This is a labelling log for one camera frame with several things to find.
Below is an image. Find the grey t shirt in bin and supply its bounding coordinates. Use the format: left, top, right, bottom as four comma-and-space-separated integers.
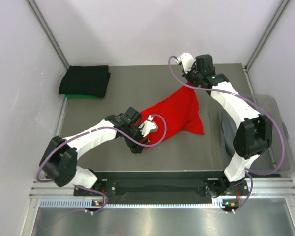
221, 112, 237, 163

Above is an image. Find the folded black t shirt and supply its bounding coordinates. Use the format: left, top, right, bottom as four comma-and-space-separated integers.
59, 65, 111, 98

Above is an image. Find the aluminium frame rail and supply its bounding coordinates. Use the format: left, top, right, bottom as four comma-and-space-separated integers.
29, 178, 295, 198

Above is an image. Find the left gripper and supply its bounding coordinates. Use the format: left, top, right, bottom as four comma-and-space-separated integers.
124, 122, 150, 154

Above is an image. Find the folded green t shirt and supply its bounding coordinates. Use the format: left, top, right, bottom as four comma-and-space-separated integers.
64, 94, 97, 99

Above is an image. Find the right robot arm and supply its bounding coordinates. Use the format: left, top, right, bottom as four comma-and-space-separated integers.
177, 53, 272, 197

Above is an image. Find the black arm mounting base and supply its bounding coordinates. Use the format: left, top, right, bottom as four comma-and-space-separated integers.
73, 171, 250, 205

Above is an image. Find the left corner aluminium post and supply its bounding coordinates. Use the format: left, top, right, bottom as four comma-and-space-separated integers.
25, 0, 70, 69

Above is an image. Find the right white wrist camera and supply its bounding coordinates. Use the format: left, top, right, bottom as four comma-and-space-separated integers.
176, 52, 195, 74

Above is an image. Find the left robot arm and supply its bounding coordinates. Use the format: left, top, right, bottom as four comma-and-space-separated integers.
40, 107, 158, 195

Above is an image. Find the corner aluminium post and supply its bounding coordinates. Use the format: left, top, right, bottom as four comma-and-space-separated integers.
25, 0, 70, 69
244, 0, 291, 73

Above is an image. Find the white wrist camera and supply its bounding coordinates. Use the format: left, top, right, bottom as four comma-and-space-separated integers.
176, 52, 195, 74
139, 115, 158, 137

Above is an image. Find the grey slotted cable duct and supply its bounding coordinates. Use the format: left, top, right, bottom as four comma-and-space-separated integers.
39, 198, 225, 209

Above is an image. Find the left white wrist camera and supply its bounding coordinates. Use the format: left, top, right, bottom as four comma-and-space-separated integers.
139, 115, 158, 137

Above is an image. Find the red t shirt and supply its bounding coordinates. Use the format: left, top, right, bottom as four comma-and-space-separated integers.
140, 86, 204, 145

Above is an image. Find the clear plastic bin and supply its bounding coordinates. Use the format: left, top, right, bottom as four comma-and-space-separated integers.
219, 94, 295, 175

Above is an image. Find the right corner aluminium post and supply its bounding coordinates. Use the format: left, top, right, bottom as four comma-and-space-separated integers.
244, 0, 291, 73

